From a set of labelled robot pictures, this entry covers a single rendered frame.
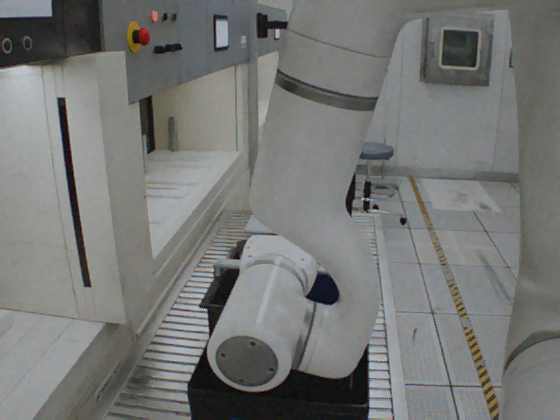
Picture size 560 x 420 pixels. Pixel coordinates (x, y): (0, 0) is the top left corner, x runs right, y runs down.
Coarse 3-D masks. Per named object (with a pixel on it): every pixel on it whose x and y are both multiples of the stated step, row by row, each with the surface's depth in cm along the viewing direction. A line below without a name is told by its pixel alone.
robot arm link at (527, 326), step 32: (512, 32) 38; (544, 32) 35; (544, 64) 35; (544, 96) 33; (544, 128) 33; (544, 160) 33; (544, 192) 34; (544, 224) 34; (544, 256) 35; (544, 288) 37; (512, 320) 47; (544, 320) 43; (512, 352) 45
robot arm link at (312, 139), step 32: (288, 96) 39; (320, 96) 38; (288, 128) 40; (320, 128) 39; (352, 128) 40; (256, 160) 44; (288, 160) 41; (320, 160) 40; (352, 160) 42; (256, 192) 44; (288, 192) 42; (320, 192) 42; (288, 224) 43; (320, 224) 43; (352, 224) 47; (320, 256) 44; (352, 256) 44; (352, 288) 45; (320, 320) 50; (352, 320) 47; (320, 352) 49; (352, 352) 48
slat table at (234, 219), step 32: (224, 224) 178; (224, 256) 154; (384, 256) 153; (192, 288) 135; (384, 288) 135; (160, 320) 120; (192, 320) 120; (384, 320) 120; (192, 352) 108; (384, 352) 108; (128, 384) 99; (160, 384) 97; (384, 384) 98; (96, 416) 88; (160, 416) 89; (384, 416) 89
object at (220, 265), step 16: (256, 224) 74; (224, 272) 80; (320, 272) 76; (208, 288) 75; (224, 288) 79; (208, 304) 71; (224, 304) 80; (208, 320) 72; (224, 384) 75; (288, 384) 74; (304, 384) 73; (320, 384) 73; (336, 384) 72; (320, 400) 74; (336, 400) 73
